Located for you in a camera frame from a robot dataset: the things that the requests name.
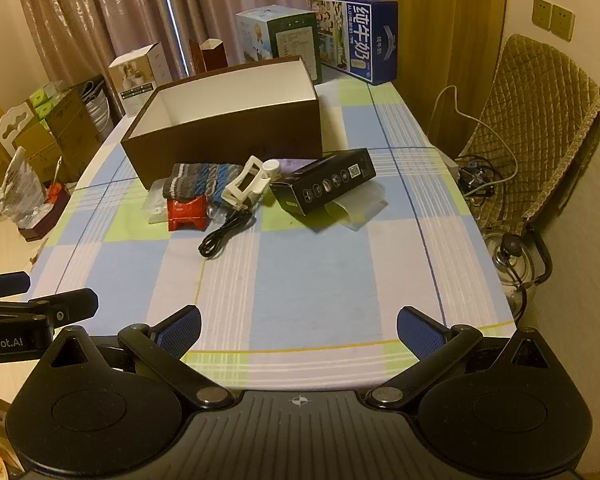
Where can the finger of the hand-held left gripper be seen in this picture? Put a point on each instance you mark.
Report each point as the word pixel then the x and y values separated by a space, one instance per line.
pixel 5 284
pixel 72 302

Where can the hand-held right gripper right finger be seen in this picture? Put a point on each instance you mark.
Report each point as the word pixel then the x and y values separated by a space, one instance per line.
pixel 420 332

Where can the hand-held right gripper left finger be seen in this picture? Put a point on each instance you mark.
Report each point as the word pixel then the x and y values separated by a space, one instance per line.
pixel 182 329

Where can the red snack packet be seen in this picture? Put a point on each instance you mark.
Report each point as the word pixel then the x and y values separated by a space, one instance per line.
pixel 187 212

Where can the cotton swab plastic bag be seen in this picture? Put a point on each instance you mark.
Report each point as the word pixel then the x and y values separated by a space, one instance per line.
pixel 154 207

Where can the translucent plastic cup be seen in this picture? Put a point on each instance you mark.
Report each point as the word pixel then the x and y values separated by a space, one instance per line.
pixel 357 207

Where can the striped knitted cloth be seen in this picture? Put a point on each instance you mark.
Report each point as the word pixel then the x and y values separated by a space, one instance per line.
pixel 195 180

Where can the cream hair claw clip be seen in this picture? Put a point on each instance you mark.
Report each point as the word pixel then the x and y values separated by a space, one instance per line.
pixel 245 182

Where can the black product box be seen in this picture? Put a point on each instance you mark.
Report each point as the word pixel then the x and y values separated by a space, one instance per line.
pixel 325 180

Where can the white plastic bottle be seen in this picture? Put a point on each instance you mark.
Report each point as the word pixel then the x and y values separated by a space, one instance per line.
pixel 271 166

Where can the dark red tray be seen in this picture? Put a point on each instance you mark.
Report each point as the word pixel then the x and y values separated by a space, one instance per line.
pixel 40 227

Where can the white plastic bag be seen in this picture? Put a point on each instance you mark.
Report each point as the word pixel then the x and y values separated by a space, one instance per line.
pixel 20 185

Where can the small orange object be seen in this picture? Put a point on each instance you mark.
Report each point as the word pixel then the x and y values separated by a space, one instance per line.
pixel 55 191

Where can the metal spoon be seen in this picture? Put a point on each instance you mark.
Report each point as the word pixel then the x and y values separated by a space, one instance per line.
pixel 59 170

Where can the cardboard box with hanger flap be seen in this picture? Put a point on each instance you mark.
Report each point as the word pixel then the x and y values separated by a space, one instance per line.
pixel 30 145

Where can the green tissue packs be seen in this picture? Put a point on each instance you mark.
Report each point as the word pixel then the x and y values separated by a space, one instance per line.
pixel 45 100

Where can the grey ribbed container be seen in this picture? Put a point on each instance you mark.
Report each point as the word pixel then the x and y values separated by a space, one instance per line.
pixel 97 107

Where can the white product box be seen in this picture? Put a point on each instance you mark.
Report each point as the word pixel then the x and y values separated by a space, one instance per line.
pixel 140 75

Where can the chair with quilted cover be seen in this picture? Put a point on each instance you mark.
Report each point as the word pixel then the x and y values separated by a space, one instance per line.
pixel 530 110

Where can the blue milk carton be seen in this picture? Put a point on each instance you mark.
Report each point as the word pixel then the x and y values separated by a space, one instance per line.
pixel 370 45

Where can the pink-brown curtain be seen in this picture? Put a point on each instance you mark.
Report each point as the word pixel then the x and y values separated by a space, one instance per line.
pixel 105 5

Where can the yellow wooden door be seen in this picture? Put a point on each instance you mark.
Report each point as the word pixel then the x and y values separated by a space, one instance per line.
pixel 430 20

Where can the green and white carton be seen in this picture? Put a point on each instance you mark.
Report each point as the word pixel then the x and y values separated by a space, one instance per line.
pixel 295 35

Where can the wall socket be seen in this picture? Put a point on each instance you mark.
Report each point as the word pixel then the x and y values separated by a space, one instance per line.
pixel 562 21
pixel 542 11

